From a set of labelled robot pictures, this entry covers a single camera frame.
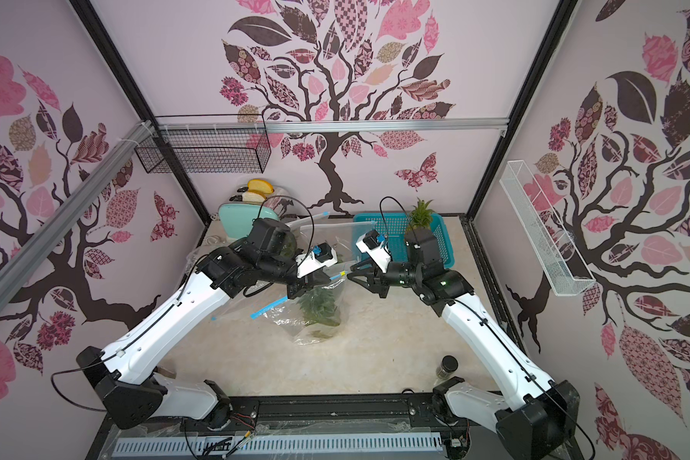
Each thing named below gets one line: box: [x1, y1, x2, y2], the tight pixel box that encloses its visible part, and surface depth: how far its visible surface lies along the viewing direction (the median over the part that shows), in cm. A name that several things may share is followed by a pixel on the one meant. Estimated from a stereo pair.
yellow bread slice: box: [247, 178, 276, 199], surface depth 108 cm
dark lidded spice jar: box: [436, 354, 460, 381], surface depth 75 cm
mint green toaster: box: [217, 203, 280, 239], surface depth 103 cm
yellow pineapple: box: [411, 196, 437, 230], surface depth 100 cm
